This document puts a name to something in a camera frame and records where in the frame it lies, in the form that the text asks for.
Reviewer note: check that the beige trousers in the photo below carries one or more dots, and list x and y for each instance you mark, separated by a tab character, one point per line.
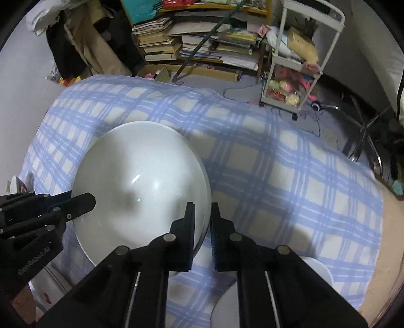
94	47

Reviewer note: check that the plain white bowl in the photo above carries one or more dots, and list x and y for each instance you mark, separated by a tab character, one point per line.
139	170

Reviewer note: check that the wooden shelf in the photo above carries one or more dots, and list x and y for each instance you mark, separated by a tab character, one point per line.
202	10

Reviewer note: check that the black trousers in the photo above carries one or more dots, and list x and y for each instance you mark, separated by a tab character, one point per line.
66	53

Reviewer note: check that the white trolley cart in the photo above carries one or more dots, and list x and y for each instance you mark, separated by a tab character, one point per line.
284	61

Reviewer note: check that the blue checked blanket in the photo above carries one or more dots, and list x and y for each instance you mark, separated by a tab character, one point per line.
284	189

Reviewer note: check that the teal bag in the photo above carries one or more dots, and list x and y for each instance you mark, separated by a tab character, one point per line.
139	11

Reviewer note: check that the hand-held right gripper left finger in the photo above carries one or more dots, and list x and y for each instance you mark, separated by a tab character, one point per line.
189	239

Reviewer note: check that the dark green pole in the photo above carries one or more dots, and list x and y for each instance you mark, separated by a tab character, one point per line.
202	44

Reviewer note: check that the red bag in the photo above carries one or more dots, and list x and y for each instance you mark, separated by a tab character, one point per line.
176	3

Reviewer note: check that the pile of plush toys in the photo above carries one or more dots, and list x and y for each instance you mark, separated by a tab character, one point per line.
288	91

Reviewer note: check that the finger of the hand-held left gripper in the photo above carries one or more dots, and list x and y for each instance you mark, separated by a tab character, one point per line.
79	205
25	206

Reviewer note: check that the person's left forearm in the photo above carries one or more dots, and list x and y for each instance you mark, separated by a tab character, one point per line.
22	310

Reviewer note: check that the small open cardboard box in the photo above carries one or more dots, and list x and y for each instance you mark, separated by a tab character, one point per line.
162	74

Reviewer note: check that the stack of old books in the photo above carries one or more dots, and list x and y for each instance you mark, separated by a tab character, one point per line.
157	41

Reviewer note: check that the white cherry print plate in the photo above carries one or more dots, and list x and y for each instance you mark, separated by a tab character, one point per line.
225	306
56	283

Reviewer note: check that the plastic bag with yellow packets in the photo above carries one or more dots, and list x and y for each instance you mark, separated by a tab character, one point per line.
71	80

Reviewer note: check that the stack of flat books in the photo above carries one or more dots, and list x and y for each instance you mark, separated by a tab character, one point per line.
221	47

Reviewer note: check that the long cardboard box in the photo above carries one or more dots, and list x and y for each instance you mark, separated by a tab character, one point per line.
214	74

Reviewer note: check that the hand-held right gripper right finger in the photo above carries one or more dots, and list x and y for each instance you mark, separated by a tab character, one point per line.
216	246

